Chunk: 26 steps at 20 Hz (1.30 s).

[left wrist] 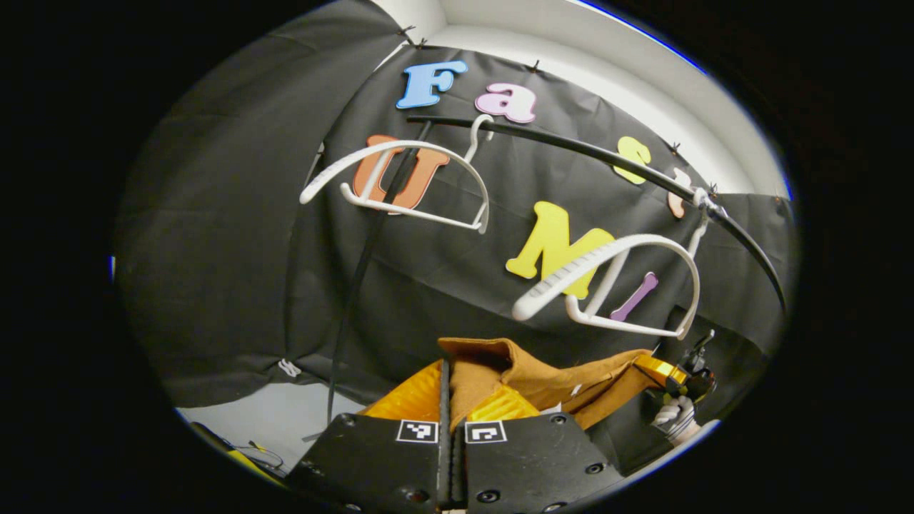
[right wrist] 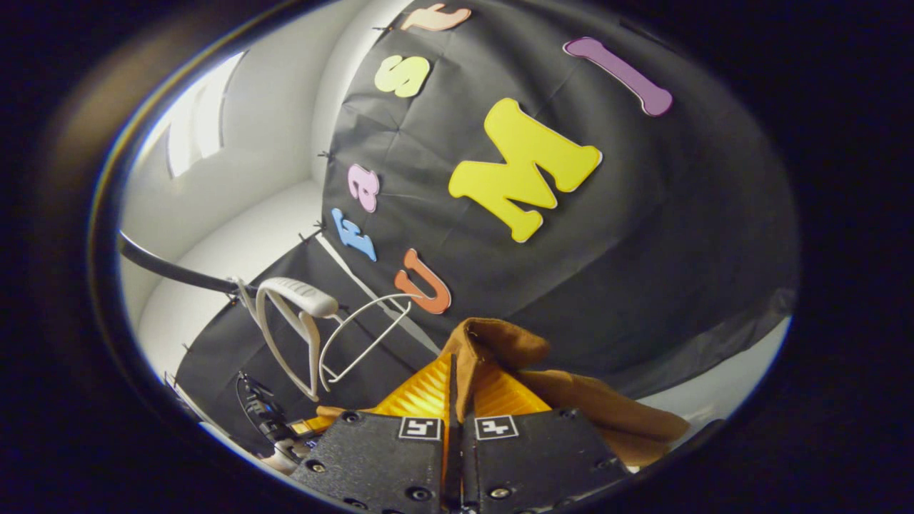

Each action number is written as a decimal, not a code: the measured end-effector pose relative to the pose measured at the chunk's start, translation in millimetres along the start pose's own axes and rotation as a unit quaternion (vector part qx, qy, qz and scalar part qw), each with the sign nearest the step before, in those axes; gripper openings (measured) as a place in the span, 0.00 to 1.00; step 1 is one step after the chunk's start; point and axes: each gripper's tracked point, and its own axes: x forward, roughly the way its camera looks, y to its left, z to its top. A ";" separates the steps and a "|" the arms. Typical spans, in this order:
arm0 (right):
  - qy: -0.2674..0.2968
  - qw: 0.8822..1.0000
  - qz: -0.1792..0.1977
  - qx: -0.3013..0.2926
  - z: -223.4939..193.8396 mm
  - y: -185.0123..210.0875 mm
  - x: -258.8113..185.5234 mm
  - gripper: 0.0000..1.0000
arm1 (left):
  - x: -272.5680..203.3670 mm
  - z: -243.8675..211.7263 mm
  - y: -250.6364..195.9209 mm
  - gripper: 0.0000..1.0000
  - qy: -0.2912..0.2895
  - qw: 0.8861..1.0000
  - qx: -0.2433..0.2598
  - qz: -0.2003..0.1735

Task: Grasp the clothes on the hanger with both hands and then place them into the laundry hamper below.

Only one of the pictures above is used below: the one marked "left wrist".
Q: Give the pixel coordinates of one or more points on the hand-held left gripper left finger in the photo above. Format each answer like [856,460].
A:
[371,464]

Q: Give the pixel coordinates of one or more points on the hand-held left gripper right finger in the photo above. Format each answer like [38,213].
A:
[535,464]

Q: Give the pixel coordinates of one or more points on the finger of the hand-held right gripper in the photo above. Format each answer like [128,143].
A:
[660,371]

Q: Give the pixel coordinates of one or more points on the brown jacket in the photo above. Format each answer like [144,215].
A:
[543,378]

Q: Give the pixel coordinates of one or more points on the white plastic hanger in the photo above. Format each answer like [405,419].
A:
[564,280]
[400,145]

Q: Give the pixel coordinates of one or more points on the black clothes rack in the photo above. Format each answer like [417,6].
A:
[362,264]

